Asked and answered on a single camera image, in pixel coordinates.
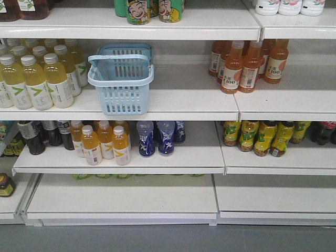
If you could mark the yellow lemon tea bottle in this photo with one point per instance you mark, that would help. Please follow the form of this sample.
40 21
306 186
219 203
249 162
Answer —
284 133
247 135
231 130
266 132
299 132

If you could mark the white peach drink bottle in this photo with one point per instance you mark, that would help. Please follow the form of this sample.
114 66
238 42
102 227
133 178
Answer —
289 7
312 7
267 7

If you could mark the white shelf unit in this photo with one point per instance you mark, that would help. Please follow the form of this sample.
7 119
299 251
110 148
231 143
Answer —
203 181

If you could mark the green cartoon drink can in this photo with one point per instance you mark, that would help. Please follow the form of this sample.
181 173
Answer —
137 12
171 10

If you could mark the dark cola bottle red label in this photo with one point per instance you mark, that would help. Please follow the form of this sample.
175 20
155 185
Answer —
323 132

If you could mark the green drink bottle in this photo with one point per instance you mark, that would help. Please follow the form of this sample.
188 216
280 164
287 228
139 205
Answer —
81 176
122 176
103 176

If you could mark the blue sports drink bottle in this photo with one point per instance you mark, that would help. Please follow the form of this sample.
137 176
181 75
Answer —
166 130
146 142
179 132

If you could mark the light blue plastic basket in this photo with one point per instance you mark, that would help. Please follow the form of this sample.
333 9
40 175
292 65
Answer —
121 74

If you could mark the dark sauce jar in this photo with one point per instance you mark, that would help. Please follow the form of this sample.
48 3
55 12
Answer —
7 185

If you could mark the dark tea bottle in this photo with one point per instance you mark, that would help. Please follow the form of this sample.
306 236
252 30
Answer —
65 131
54 135
30 131

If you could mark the orange juice bottle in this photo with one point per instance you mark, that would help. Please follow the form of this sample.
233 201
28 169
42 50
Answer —
120 144
105 136
76 132
91 145

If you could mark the pale green juice bottle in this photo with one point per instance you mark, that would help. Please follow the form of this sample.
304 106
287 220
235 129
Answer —
7 61
25 98
59 87
41 95

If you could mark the orange C100 drink bottle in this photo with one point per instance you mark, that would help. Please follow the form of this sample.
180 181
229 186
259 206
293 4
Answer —
277 61
250 69
233 68

